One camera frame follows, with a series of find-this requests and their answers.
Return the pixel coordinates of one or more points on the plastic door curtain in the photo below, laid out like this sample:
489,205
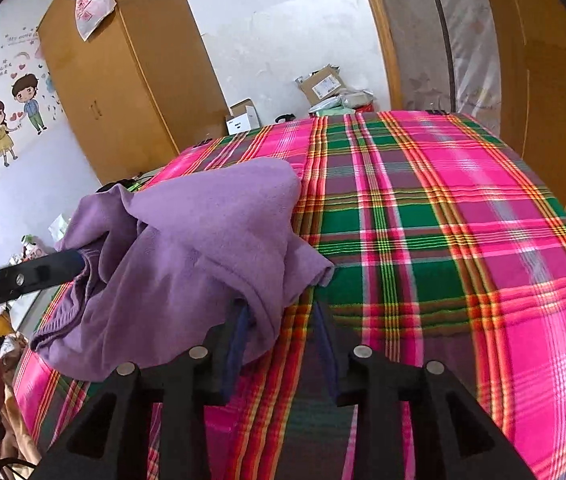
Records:
442,55

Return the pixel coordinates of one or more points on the white plastic bag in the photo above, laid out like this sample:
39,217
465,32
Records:
88,15

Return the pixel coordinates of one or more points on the wooden wardrobe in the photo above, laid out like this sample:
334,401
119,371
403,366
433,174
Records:
140,90

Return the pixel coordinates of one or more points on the wooden door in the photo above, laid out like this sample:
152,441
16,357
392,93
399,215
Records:
531,38

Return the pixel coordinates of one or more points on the pink plaid bed sheet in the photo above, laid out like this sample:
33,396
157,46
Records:
447,248

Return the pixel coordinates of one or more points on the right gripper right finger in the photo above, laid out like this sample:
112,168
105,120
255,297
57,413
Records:
453,436

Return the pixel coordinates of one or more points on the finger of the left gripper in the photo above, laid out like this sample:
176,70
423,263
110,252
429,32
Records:
40,273

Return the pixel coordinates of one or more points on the cluttered side table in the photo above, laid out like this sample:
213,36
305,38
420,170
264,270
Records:
24,313

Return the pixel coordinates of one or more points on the purple fleece garment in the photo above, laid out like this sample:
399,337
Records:
165,264

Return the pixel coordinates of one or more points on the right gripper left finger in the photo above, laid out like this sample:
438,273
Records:
109,437

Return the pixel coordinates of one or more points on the floral sleeve left forearm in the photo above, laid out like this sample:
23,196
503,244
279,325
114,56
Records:
17,442

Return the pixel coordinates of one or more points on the white small box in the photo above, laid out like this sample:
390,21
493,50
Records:
243,117

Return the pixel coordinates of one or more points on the brown cardboard box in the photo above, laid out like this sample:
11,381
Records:
321,84

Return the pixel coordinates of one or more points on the cartoon couple wall sticker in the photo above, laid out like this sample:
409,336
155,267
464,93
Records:
29,104

